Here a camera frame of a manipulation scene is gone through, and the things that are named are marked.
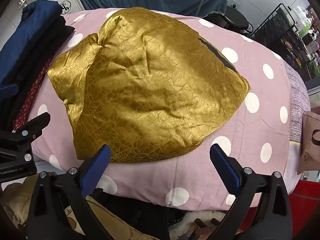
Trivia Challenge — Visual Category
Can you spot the tan cloth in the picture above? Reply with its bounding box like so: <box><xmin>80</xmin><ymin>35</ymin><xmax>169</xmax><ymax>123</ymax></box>
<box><xmin>0</xmin><ymin>172</ymin><xmax>153</xmax><ymax>240</ymax></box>

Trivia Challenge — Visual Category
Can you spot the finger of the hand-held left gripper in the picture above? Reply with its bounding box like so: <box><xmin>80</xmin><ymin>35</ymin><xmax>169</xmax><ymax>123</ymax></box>
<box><xmin>12</xmin><ymin>112</ymin><xmax>51</xmax><ymax>144</ymax></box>
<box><xmin>0</xmin><ymin>84</ymin><xmax>19</xmax><ymax>98</ymax></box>

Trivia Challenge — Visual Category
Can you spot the black folded garment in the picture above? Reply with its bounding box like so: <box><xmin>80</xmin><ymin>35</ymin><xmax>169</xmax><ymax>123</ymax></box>
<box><xmin>0</xmin><ymin>21</ymin><xmax>76</xmax><ymax>133</ymax></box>

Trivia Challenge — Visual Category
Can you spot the red box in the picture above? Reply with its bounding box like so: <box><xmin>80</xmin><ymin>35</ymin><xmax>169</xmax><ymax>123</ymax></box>
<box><xmin>240</xmin><ymin>171</ymin><xmax>320</xmax><ymax>240</ymax></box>

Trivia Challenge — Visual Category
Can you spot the brown paper bag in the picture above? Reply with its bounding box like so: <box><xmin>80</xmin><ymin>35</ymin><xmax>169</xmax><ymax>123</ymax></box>
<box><xmin>297</xmin><ymin>111</ymin><xmax>320</xmax><ymax>175</ymax></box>

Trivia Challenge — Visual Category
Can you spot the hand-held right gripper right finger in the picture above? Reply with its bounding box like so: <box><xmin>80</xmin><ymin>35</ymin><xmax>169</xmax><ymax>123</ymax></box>
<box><xmin>209</xmin><ymin>143</ymin><xmax>293</xmax><ymax>240</ymax></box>

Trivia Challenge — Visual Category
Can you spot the black round stool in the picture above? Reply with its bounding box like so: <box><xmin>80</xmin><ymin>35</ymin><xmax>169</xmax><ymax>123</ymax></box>
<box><xmin>200</xmin><ymin>5</ymin><xmax>254</xmax><ymax>39</ymax></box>

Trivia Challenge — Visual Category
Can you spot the red patterned cloth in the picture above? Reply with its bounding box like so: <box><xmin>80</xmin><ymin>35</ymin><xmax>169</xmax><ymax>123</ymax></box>
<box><xmin>12</xmin><ymin>55</ymin><xmax>57</xmax><ymax>130</ymax></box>

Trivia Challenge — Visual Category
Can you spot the navy blue folded garment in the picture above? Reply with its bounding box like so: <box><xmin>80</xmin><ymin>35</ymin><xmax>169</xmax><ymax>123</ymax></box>
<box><xmin>0</xmin><ymin>0</ymin><xmax>66</xmax><ymax>87</ymax></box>

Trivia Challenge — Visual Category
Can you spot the teal bed sheet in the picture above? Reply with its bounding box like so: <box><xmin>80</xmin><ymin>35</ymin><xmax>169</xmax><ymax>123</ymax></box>
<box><xmin>74</xmin><ymin>0</ymin><xmax>232</xmax><ymax>18</ymax></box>

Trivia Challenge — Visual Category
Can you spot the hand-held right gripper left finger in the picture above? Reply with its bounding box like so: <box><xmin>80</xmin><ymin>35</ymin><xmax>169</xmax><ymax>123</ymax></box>
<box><xmin>26</xmin><ymin>144</ymin><xmax>113</xmax><ymax>240</ymax></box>

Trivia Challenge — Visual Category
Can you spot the black wire rack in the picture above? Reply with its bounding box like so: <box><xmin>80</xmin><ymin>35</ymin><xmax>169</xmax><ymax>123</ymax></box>
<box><xmin>250</xmin><ymin>3</ymin><xmax>320</xmax><ymax>80</ymax></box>

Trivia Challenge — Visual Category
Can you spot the pink polka dot blanket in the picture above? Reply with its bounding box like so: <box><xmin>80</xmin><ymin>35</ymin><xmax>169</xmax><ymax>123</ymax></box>
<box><xmin>1</xmin><ymin>8</ymin><xmax>312</xmax><ymax>212</ymax></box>

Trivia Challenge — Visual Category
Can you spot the gold padded jacket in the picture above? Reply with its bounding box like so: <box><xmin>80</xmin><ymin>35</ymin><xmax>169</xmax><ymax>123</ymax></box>
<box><xmin>47</xmin><ymin>7</ymin><xmax>251</xmax><ymax>164</ymax></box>

